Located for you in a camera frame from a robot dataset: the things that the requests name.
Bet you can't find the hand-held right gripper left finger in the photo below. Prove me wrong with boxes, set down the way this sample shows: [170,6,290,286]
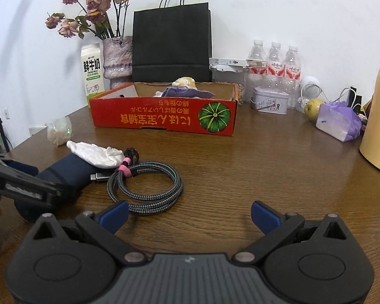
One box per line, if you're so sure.
[32,200,148,265]

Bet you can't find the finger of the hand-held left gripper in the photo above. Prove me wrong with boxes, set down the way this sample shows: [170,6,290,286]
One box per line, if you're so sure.
[0,164,63,205]
[0,152,39,177]

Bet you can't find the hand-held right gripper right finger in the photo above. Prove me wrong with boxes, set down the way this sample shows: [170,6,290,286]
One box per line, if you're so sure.
[234,200,357,264]

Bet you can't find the navy blue pouch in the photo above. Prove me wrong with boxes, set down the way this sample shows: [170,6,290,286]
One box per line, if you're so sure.
[14,153,97,223]

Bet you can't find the red cardboard box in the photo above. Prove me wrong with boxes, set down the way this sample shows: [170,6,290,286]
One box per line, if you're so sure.
[89,82,239,137]

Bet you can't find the purple cloth pouch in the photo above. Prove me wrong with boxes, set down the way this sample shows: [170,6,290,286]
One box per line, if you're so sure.
[161,85,215,99]

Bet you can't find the beige item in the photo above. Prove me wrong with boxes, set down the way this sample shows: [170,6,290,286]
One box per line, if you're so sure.
[172,77,197,89]

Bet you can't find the crumpled clear plastic wrap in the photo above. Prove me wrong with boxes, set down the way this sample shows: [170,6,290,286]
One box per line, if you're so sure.
[47,117,72,146]

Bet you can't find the crumpled white tissue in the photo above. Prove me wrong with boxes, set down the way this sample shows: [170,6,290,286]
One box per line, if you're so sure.
[66,140,125,169]

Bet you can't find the pale printed tin box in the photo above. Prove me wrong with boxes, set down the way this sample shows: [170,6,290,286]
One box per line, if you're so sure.
[250,86,289,115]

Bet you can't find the yellow pear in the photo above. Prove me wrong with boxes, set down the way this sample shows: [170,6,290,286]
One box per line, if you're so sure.
[305,99,326,123]

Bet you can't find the white green milk carton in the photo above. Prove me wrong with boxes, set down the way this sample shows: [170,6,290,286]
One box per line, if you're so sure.
[81,43,105,102]

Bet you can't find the purple bag roll pack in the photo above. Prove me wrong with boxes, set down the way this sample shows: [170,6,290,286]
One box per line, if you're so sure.
[316,101,363,142]

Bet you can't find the small white fan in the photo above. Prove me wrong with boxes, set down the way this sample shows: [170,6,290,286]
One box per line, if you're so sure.
[297,76,324,111]

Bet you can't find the clear plastic container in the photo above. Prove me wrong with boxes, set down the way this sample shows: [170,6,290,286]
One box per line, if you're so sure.
[209,64,251,102]

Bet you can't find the mottled purple vase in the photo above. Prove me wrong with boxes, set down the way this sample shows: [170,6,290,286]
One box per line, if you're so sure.
[102,36,134,90]

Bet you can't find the small black device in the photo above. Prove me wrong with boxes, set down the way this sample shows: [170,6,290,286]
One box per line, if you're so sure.
[350,85,373,115]

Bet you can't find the clear water bottle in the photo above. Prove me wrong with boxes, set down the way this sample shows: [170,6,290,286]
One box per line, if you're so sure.
[284,46,303,110]
[268,42,286,90]
[248,40,269,90]

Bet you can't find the flat white carton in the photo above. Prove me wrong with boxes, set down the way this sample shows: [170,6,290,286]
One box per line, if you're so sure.
[209,58,268,67]

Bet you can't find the dried pink flowers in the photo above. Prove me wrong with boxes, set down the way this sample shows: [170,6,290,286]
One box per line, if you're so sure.
[45,0,134,40]

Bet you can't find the black paper bag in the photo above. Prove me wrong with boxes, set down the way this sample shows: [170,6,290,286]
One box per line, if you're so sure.
[132,0,213,83]

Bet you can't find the braided cable coil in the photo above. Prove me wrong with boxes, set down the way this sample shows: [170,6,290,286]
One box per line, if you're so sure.
[90,147,184,215]

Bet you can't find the white cable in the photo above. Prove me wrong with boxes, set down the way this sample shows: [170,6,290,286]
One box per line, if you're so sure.
[320,88,363,112]

